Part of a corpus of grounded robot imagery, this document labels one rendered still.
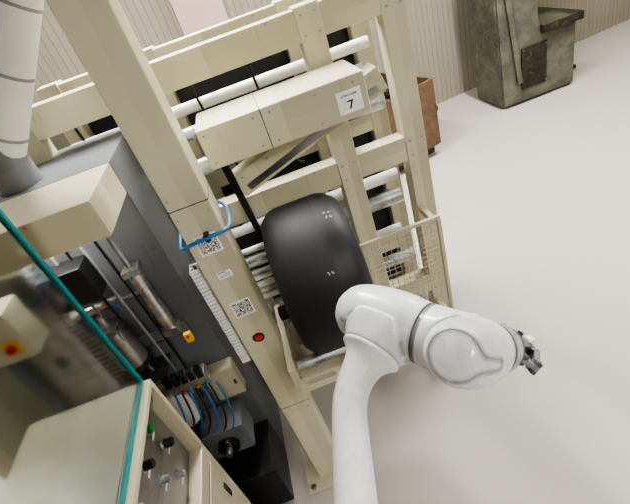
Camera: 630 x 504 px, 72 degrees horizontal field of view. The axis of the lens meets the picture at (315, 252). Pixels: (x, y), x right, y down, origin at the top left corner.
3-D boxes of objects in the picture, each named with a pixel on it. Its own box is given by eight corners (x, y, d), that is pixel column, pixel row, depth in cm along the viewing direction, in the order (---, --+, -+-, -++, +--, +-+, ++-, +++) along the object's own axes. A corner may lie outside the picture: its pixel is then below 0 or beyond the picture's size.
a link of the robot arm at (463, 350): (529, 327, 66) (448, 302, 74) (500, 329, 54) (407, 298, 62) (510, 395, 66) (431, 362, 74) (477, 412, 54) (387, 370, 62)
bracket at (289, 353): (296, 387, 166) (287, 372, 161) (280, 320, 199) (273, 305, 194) (304, 384, 166) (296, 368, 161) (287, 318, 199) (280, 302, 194)
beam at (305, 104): (212, 172, 153) (193, 132, 145) (211, 149, 174) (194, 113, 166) (373, 112, 154) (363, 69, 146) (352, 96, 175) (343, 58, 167)
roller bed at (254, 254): (249, 308, 205) (223, 260, 188) (246, 289, 217) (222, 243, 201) (288, 293, 206) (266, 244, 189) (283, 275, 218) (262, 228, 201)
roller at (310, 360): (298, 374, 168) (294, 366, 165) (296, 365, 172) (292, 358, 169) (381, 341, 169) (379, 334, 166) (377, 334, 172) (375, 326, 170)
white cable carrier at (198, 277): (242, 363, 171) (188, 273, 144) (241, 354, 175) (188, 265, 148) (253, 359, 171) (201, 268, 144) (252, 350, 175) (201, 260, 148)
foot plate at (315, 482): (310, 496, 218) (309, 494, 216) (300, 448, 240) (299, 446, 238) (360, 476, 218) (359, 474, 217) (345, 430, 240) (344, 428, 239)
